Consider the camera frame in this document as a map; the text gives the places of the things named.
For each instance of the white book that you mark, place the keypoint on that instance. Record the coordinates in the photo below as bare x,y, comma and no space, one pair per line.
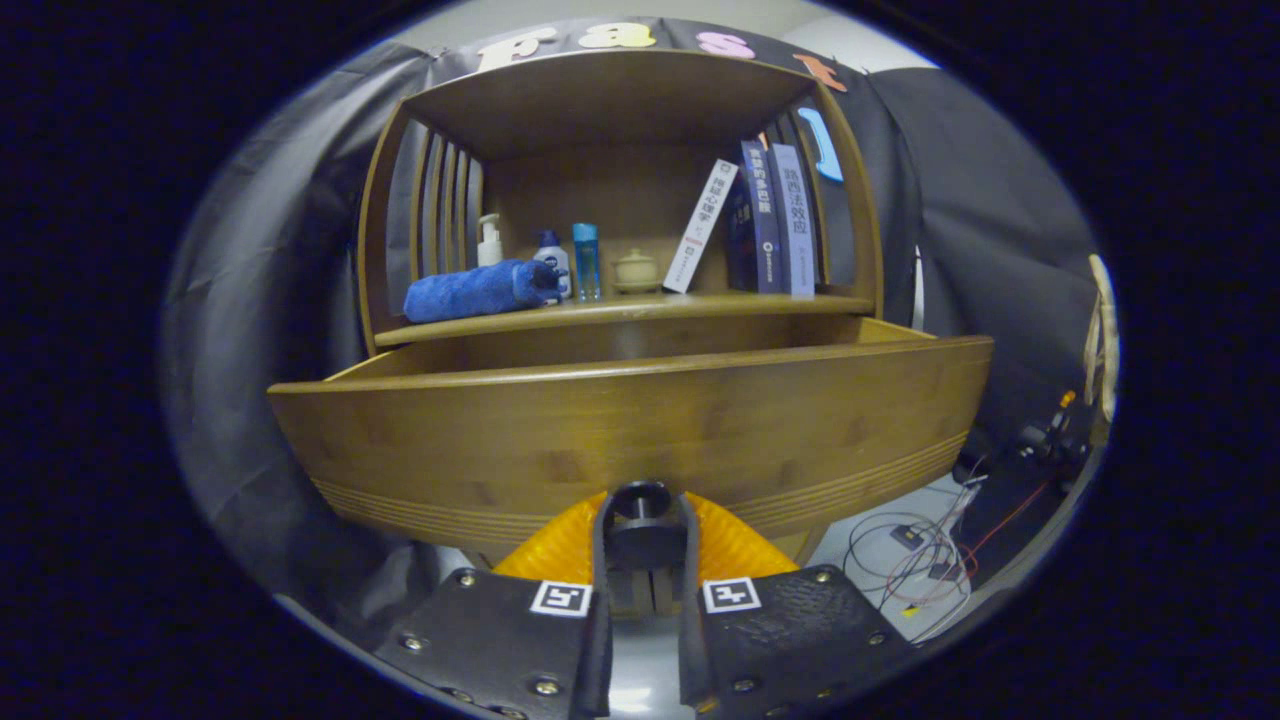
700,228

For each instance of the wooden countertop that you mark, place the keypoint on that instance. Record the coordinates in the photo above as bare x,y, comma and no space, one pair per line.
640,308

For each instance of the dark floor equipment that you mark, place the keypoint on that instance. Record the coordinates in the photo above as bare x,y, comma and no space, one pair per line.
1045,440

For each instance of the wooden cabinet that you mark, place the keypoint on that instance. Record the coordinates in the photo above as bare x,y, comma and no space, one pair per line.
600,110

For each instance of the white pump bottle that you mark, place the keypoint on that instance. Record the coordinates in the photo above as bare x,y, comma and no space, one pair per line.
489,245

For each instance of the clear blue bottle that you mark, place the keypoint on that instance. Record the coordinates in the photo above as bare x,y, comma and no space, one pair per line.
587,265

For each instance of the white lotion bottle blue cap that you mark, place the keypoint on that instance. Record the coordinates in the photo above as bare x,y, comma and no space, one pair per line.
553,262

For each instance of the lavender book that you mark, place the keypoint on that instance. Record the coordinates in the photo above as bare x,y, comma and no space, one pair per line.
795,225

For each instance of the beige lidded tea cup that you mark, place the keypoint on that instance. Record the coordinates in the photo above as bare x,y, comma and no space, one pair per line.
637,272

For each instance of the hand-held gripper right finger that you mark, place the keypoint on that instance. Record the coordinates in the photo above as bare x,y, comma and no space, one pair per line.
690,660

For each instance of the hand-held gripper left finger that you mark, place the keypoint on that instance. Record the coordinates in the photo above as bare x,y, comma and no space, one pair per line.
598,660

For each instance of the beige bag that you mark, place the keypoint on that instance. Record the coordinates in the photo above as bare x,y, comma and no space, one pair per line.
1102,330

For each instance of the wooden drawer with black knob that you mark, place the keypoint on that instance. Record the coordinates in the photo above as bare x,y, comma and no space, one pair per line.
600,430

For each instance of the blue folded towel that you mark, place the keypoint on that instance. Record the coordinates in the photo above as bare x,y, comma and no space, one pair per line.
470,292

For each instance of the dark blue book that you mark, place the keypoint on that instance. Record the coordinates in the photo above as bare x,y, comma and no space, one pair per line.
762,220

